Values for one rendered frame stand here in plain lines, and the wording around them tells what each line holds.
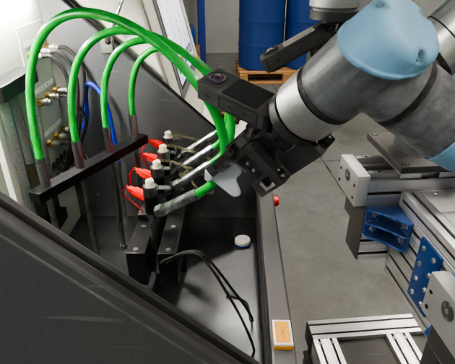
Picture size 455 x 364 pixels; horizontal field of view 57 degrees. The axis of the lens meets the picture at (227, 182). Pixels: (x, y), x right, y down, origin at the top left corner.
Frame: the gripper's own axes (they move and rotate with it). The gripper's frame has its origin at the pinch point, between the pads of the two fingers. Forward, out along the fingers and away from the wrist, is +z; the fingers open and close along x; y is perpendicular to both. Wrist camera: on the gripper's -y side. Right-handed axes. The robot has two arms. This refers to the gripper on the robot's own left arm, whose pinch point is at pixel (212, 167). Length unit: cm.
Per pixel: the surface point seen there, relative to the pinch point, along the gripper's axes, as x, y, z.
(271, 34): 399, -70, 281
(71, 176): -5.5, -17.5, 30.3
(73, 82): 2.5, -29.0, 18.3
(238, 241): 18.4, 18.6, 39.5
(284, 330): -6.0, 27.0, 7.1
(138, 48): 28, -33, 30
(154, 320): -22.6, 8.5, -2.8
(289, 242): 107, 64, 145
